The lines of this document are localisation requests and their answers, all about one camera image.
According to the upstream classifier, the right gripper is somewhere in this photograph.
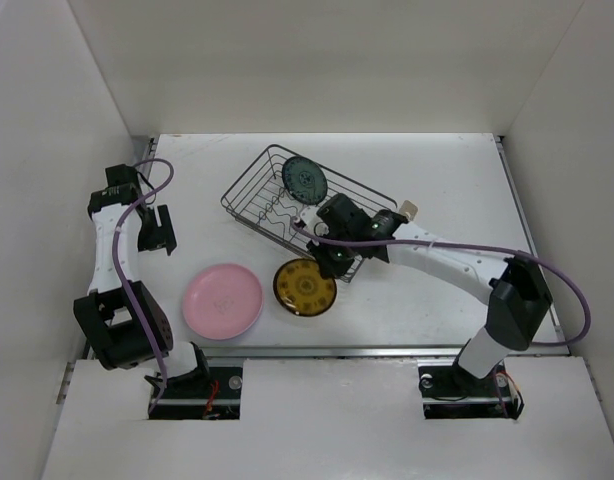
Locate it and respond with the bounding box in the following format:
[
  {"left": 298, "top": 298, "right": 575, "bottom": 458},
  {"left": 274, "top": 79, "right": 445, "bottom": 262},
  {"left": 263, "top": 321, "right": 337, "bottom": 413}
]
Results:
[{"left": 307, "top": 225, "right": 358, "bottom": 279}]

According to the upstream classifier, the black wire dish rack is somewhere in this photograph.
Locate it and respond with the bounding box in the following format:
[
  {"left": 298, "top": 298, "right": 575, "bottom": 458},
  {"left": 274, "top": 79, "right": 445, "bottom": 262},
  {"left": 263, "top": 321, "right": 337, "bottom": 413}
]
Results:
[{"left": 220, "top": 144, "right": 397, "bottom": 257}]

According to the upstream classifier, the pink plate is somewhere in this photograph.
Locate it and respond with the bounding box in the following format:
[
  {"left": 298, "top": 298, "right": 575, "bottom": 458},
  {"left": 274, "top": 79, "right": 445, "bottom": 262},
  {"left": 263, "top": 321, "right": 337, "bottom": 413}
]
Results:
[{"left": 182, "top": 263, "right": 264, "bottom": 341}]

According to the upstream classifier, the green patterned plate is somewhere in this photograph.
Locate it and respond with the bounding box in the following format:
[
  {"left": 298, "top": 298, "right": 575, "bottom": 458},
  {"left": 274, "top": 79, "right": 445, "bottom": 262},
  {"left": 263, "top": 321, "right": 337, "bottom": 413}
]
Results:
[{"left": 281, "top": 156, "right": 328, "bottom": 206}]

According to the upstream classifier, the beige cutlery holder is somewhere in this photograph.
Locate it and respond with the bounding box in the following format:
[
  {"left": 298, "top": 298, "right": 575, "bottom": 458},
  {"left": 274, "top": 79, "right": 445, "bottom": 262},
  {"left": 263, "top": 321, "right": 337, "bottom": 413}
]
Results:
[{"left": 398, "top": 200, "right": 418, "bottom": 223}]

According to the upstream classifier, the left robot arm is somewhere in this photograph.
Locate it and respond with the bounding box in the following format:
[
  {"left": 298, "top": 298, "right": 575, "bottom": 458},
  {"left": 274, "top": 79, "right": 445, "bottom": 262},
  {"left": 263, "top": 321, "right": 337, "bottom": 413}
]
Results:
[{"left": 73, "top": 164, "right": 211, "bottom": 397}]

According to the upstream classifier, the aluminium front rail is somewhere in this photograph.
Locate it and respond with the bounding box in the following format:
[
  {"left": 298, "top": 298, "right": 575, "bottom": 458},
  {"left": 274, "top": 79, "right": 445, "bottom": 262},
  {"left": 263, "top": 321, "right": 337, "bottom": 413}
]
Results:
[{"left": 201, "top": 342, "right": 571, "bottom": 361}]

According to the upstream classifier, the yellow black plate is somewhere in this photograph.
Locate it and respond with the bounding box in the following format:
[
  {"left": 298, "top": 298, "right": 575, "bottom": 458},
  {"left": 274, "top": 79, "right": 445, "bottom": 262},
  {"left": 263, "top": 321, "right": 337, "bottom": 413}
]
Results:
[{"left": 272, "top": 258, "right": 337, "bottom": 317}]

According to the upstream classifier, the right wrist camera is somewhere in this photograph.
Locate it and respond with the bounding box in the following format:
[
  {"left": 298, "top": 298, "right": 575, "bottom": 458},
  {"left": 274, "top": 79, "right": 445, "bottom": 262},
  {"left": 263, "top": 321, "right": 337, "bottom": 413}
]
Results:
[{"left": 293, "top": 206, "right": 329, "bottom": 237}]

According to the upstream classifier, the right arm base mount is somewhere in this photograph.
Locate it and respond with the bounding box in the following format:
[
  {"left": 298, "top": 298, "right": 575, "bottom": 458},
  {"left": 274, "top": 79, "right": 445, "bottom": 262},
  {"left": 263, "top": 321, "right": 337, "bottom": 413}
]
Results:
[{"left": 418, "top": 361, "right": 525, "bottom": 421}]

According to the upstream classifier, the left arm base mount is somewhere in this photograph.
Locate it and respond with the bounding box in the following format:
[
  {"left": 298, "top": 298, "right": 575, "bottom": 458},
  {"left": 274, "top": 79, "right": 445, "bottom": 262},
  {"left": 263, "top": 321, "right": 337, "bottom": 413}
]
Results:
[{"left": 145, "top": 345, "right": 244, "bottom": 421}]

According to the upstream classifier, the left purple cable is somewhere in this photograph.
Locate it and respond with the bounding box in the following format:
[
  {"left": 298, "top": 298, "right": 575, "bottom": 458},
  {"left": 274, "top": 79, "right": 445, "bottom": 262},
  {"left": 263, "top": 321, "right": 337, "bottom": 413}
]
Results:
[{"left": 115, "top": 158, "right": 177, "bottom": 415}]

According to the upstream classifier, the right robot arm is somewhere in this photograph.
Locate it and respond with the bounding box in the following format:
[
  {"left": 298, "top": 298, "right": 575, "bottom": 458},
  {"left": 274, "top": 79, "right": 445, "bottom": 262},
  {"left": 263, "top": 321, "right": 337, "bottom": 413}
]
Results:
[{"left": 293, "top": 194, "right": 552, "bottom": 394}]

